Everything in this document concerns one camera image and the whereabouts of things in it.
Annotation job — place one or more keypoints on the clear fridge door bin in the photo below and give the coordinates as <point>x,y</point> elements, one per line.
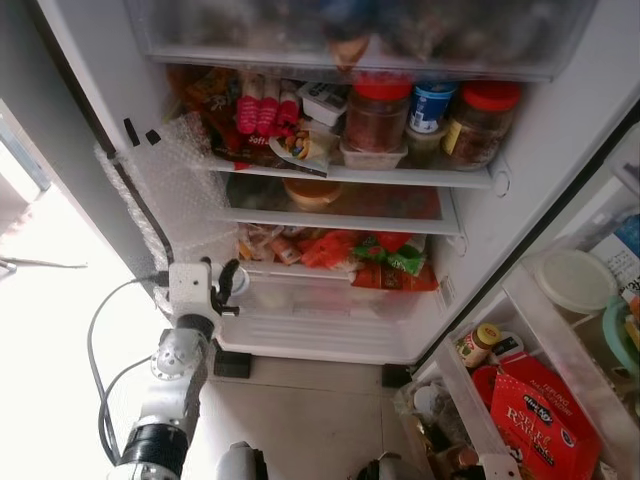
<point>465,405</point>
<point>565,355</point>

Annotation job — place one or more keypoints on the white printed food packet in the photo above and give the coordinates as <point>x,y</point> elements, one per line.
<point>305,150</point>

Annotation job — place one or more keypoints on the glass fridge shelf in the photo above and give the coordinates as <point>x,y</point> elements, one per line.
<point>420,176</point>
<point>400,210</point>

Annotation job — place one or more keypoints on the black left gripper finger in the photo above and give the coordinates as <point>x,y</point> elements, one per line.
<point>229,275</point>
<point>232,311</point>

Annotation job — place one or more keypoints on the blue and white tub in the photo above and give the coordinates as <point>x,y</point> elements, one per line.
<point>432,105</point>

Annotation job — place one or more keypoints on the black fridge foot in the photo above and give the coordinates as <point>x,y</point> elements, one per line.
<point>396,376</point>
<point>232,364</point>

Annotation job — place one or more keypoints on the black tape piece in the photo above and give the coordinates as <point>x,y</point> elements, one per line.
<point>153,137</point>
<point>131,132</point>

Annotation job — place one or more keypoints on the orange brown snack packet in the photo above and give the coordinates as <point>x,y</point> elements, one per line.
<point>207,95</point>

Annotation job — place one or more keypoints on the red flour box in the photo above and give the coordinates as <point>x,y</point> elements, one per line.
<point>540,422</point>

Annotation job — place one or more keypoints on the orange red food packet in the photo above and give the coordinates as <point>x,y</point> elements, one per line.
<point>400,278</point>

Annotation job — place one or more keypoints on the beige food packet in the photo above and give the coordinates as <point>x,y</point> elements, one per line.
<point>262,245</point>

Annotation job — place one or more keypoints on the small brown bottle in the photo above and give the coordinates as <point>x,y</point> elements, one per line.
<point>445,450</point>

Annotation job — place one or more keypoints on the clear bubble wrap sheet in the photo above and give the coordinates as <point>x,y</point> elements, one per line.
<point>175,195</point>

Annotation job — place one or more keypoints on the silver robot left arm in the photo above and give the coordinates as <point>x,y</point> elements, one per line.
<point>175,385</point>

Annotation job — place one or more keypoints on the clear crisper drawer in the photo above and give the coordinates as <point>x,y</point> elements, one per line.
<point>320,315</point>

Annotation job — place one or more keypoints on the round white-lid container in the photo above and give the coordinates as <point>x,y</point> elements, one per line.
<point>573,281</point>

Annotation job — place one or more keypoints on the white plastic tray container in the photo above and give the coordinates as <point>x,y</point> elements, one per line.
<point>372,159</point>

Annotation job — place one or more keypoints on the pale small jar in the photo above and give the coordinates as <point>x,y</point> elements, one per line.
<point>425,147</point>

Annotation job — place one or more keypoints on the white carton box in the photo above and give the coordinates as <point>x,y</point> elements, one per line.
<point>323,101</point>

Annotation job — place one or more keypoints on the white fridge cabinet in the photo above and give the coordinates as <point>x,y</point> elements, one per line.
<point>90,90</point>

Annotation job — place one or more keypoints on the white blue milk carton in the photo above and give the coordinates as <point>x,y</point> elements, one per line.
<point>620,255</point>

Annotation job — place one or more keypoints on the yellow cardboard box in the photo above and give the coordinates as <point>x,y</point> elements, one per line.
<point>633,322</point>

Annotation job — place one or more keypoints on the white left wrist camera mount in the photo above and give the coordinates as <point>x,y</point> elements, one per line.
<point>190,288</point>

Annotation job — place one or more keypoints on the white cup with blue rim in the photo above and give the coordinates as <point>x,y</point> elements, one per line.
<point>242,286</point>

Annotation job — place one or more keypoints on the pink red snack pack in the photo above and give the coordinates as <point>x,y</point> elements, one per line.
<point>266,108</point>

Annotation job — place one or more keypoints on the red-lid glass jar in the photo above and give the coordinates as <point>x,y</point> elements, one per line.
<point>483,122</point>
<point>378,118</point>

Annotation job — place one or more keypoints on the frosted clear fridge drawer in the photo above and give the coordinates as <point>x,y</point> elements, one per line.
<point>250,35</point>

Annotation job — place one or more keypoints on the orange brown bowl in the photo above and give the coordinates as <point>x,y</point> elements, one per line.
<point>312,191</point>

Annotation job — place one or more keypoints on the small yellow-lid jar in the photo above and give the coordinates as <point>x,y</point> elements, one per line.
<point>480,343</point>

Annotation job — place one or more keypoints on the green food packet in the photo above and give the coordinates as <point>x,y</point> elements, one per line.
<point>397,252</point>

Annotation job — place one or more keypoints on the green plastic container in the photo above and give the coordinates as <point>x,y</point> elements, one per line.
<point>612,338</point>

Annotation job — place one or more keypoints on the robot left leg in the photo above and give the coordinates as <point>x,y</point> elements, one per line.
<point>243,463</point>

